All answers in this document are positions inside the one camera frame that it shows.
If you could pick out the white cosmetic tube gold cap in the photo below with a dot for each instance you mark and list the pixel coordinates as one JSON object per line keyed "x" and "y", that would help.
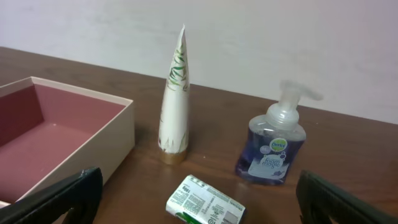
{"x": 174, "y": 116}

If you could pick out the white box with pink interior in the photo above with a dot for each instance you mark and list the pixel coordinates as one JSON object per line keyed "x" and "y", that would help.
{"x": 51, "y": 130}

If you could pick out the green white soap bar pack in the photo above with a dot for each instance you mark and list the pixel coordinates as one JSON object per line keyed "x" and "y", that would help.
{"x": 196, "y": 202}

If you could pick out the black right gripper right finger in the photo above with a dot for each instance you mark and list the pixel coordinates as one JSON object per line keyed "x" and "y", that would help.
{"x": 322, "y": 202}

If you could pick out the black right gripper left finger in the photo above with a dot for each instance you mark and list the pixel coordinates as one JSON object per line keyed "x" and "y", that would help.
{"x": 77, "y": 196}

